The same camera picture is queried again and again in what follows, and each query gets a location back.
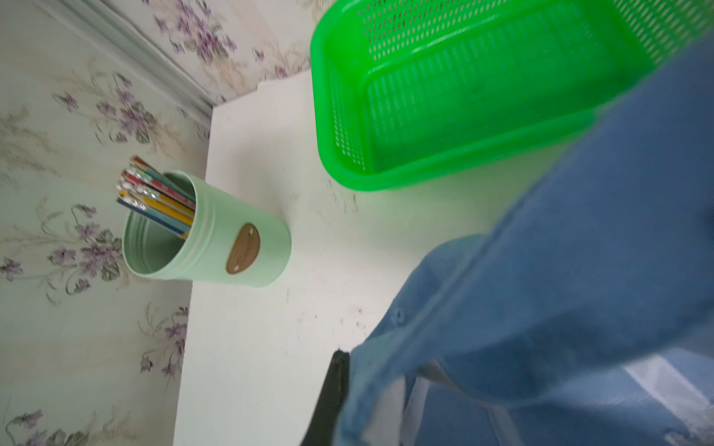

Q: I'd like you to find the blue baseball cap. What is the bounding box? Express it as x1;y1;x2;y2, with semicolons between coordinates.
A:
323;36;713;445

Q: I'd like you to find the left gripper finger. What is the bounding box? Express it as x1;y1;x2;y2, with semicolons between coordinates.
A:
301;350;351;446

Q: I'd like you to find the green plastic basket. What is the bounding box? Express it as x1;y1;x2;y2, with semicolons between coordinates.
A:
311;0;713;191

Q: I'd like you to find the mint green pencil cup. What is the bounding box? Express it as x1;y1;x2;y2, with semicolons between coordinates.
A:
122;171;291;287

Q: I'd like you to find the coloured pencils bundle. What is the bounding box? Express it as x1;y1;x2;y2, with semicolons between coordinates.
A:
117;156;196;240

